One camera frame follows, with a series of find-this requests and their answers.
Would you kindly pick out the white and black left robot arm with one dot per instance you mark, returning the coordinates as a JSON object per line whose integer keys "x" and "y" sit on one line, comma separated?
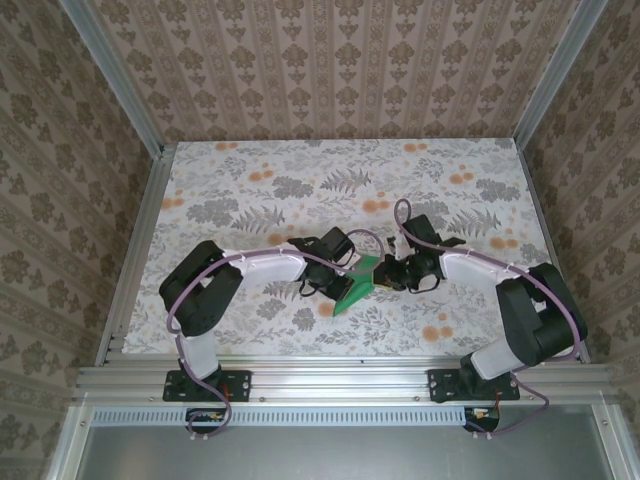
{"x": 265, "y": 262}

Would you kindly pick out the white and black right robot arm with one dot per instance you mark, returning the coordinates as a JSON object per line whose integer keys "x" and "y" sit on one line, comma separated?
{"x": 475, "y": 267}

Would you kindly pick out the grey sheet metal panel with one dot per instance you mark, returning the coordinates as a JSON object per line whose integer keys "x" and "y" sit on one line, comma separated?
{"x": 350, "y": 455}

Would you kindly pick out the floral table cover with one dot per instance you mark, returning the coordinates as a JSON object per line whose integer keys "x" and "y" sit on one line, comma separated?
{"x": 300, "y": 165}

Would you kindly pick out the black connector board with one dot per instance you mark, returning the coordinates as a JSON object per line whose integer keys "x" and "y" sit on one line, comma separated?
{"x": 200, "y": 427}
{"x": 487, "y": 425}

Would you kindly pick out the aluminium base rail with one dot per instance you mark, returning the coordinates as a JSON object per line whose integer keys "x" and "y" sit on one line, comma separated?
{"x": 340, "y": 377}

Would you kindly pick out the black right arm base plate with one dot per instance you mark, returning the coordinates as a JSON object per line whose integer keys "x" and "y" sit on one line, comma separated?
{"x": 440, "y": 385}

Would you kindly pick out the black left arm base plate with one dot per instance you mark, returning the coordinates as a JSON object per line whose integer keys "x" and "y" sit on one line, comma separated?
{"x": 240, "y": 385}

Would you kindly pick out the aluminium side rail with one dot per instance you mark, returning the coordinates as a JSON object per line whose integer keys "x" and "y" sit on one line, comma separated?
{"x": 145, "y": 240}

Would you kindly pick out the aluminium upright post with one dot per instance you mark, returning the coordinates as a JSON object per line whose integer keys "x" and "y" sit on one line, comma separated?
{"x": 115, "y": 75}
{"x": 550, "y": 75}

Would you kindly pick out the aluminium frame bar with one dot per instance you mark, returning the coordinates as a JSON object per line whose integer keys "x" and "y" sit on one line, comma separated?
{"x": 70, "y": 445}
{"x": 612, "y": 445}

